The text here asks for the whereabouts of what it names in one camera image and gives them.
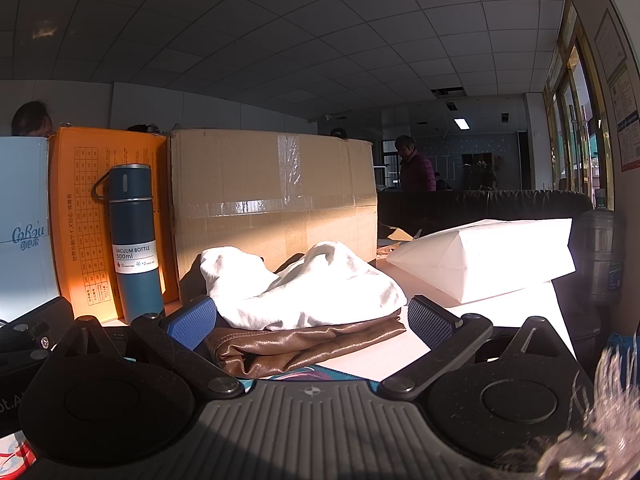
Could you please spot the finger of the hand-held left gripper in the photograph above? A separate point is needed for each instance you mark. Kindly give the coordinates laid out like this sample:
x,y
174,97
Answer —
x,y
35,327

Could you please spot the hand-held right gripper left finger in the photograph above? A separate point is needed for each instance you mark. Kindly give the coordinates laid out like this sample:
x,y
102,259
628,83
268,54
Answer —
x,y
192,317

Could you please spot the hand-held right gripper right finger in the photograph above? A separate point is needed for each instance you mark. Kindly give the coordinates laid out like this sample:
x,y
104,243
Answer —
x,y
432,322

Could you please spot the white t-shirt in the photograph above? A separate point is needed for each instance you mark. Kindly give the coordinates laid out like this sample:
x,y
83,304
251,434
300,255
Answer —
x,y
310,290

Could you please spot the white paper bag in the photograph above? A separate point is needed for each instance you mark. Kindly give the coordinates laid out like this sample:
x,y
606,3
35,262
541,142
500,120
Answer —
x,y
495,255

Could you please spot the brown satin garment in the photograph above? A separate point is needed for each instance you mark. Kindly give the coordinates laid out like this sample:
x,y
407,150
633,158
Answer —
x,y
300,347

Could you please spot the blue vacuum bottle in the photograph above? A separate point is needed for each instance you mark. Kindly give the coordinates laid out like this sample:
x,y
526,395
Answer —
x,y
135,220

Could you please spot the orange cardboard box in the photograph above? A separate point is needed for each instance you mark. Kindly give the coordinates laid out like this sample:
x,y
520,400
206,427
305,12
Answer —
x,y
80,220

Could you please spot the dark sofa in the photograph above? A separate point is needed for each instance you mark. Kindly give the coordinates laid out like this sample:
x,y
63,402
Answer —
x,y
480,207

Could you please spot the red printed table mat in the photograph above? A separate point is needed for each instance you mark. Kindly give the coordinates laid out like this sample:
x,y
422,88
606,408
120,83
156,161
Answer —
x,y
305,377

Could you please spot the light blue cardboard box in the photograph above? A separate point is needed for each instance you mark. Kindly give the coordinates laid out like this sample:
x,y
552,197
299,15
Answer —
x,y
25,200

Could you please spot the brown cardboard box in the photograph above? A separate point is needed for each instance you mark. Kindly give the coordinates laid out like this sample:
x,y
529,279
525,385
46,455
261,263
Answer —
x,y
260,175

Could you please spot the large water jug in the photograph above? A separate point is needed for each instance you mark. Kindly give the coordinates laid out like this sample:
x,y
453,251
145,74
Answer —
x,y
597,260

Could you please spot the person's fur-trimmed sleeve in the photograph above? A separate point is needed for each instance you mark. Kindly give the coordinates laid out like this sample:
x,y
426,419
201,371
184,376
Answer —
x,y
600,425

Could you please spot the ceiling light panel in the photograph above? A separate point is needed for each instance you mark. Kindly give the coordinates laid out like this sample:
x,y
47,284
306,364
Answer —
x,y
461,123

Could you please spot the person head at left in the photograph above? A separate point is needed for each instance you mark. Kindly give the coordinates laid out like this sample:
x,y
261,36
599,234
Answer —
x,y
31,120

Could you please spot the wall poster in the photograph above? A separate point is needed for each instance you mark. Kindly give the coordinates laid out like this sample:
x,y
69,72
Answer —
x,y
627,125
611,45

